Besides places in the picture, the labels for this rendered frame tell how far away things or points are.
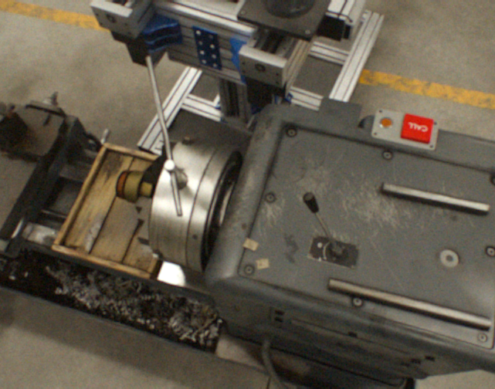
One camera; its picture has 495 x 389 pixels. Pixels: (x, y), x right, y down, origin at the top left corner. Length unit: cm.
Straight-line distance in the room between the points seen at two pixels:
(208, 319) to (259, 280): 70
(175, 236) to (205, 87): 151
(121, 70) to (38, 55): 55
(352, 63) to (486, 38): 96
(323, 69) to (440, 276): 172
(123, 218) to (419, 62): 205
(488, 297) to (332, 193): 34
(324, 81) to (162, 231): 161
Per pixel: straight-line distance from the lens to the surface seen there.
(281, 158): 95
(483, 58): 303
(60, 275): 175
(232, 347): 155
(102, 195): 140
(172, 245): 100
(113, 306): 160
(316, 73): 244
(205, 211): 94
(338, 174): 94
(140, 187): 112
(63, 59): 305
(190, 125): 228
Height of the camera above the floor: 208
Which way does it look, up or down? 65 degrees down
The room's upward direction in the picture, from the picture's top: 6 degrees counter-clockwise
